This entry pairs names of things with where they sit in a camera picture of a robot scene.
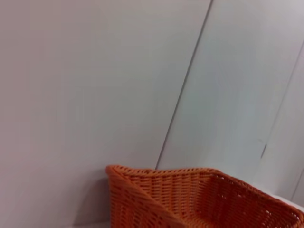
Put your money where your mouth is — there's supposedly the orange woven plastic basket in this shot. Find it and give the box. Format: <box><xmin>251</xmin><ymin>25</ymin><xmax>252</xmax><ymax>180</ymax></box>
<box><xmin>105</xmin><ymin>165</ymin><xmax>304</xmax><ymax>228</ymax></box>

